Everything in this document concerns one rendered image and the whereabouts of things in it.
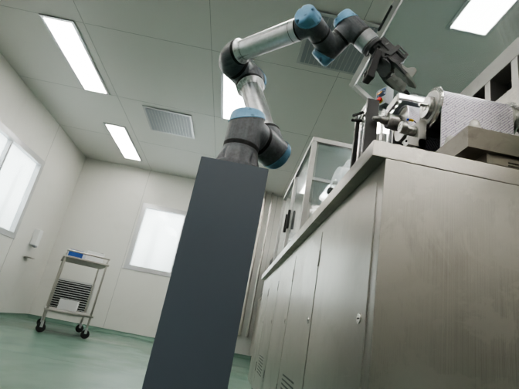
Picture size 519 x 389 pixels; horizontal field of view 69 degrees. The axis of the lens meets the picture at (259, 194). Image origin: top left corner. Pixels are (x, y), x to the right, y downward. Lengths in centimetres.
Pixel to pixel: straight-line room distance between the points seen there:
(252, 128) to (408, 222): 59
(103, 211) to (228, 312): 620
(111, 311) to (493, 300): 626
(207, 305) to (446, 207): 61
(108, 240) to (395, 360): 640
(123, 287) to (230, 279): 579
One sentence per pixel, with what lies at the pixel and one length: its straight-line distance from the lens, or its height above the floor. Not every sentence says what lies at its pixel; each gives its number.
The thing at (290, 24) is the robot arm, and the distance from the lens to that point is 139.
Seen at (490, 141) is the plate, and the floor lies 100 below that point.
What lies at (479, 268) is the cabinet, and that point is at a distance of 90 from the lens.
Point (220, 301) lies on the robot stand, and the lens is 102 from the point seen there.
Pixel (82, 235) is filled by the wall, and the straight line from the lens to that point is 712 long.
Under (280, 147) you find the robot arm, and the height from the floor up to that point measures 105.
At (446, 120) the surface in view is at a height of 117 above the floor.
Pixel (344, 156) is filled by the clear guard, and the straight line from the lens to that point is 235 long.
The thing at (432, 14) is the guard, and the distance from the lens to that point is 198.
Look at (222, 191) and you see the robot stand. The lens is 108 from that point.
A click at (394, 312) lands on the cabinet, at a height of 54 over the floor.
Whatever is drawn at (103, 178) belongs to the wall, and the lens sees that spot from 733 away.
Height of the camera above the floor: 46
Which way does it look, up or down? 19 degrees up
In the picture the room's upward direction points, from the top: 11 degrees clockwise
